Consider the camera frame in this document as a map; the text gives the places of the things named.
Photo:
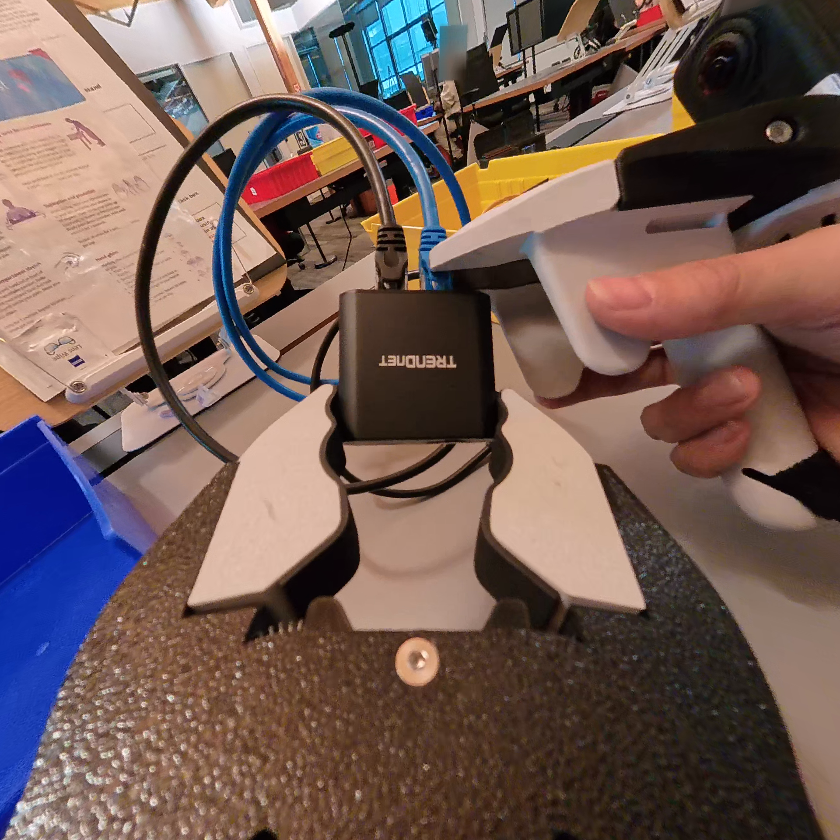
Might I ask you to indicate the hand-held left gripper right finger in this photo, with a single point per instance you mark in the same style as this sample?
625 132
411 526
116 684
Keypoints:
558 525

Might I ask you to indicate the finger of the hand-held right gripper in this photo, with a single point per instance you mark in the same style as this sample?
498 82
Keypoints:
558 216
544 348

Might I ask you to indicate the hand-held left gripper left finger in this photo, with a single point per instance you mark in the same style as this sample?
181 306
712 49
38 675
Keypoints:
275 512

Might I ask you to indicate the yellow plastic bin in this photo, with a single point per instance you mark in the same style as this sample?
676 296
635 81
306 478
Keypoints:
334 154
525 164

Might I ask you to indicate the black network switch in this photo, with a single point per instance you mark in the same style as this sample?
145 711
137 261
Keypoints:
420 341

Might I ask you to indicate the grey desk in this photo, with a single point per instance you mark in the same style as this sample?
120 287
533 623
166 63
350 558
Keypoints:
689 590

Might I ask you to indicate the person's right hand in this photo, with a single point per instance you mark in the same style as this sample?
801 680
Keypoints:
656 302

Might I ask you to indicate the white document stand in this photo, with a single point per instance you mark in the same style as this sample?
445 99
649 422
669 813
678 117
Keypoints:
141 426

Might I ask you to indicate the black office chair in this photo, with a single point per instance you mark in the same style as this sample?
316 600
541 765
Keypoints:
479 69

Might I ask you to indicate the black computer monitor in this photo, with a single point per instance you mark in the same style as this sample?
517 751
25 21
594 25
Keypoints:
525 26

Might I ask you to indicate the blue plastic bin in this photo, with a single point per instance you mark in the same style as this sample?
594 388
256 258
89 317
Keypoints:
39 590

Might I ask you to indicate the instruction sheet on board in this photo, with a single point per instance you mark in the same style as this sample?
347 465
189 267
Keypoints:
29 410

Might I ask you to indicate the lens wipe packet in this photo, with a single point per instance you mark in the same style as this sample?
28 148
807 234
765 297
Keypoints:
59 348

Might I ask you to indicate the red plastic bin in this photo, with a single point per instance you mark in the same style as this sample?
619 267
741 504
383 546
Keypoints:
282 177

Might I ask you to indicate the black floor lamp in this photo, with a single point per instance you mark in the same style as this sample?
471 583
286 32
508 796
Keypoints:
342 33

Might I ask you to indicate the wooden column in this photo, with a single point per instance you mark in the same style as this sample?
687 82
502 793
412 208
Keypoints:
272 46

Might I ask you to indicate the printed instruction sheet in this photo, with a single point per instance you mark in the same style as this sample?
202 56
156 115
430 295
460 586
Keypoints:
65 197

